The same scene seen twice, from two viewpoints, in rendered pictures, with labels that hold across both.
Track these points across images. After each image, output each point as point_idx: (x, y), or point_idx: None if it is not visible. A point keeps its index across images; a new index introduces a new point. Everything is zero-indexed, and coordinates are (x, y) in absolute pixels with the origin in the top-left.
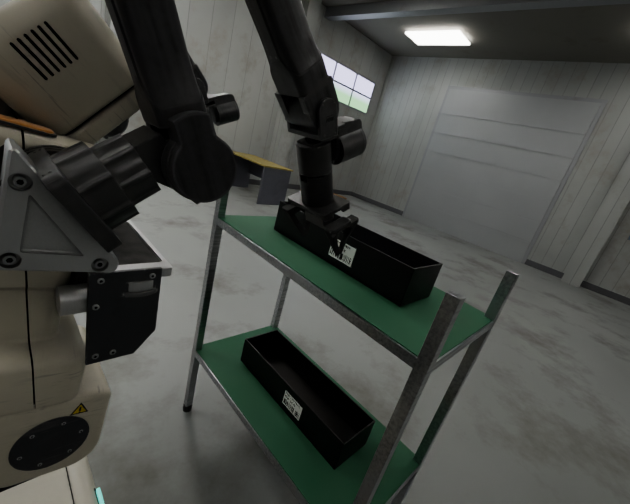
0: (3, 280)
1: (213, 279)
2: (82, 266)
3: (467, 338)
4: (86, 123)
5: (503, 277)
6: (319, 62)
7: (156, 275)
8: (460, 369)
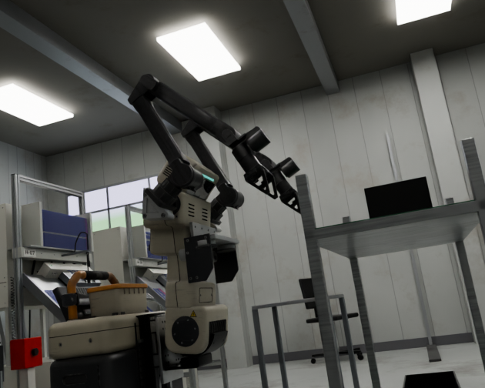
0: (169, 249)
1: (366, 314)
2: (158, 215)
3: (388, 215)
4: None
5: (462, 151)
6: (216, 122)
7: (207, 237)
8: None
